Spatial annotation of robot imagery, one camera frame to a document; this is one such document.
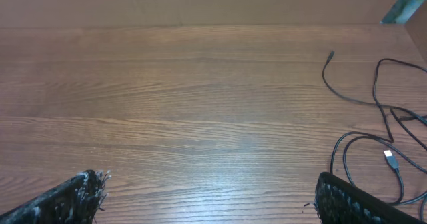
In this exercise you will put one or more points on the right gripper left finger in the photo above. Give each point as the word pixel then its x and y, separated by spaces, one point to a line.
pixel 75 201

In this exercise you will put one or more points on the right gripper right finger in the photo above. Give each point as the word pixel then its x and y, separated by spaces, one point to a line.
pixel 338 202

